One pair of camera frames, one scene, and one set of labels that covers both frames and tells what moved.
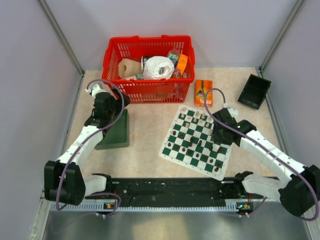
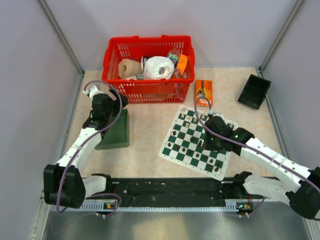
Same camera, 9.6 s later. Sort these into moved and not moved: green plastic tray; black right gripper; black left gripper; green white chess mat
Moved: black right gripper
Not moved: green white chess mat; green plastic tray; black left gripper
